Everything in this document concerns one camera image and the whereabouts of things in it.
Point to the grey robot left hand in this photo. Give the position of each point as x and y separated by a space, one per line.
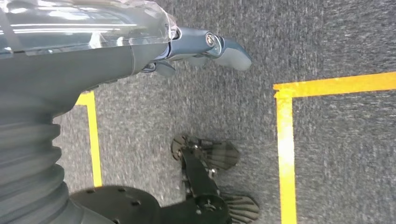
77 61

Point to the yellow floor tape square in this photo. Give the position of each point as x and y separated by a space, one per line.
286 154
94 148

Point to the black round robot leg joint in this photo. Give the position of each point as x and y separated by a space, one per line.
117 207

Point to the black robot foot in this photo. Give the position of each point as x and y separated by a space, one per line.
201 179

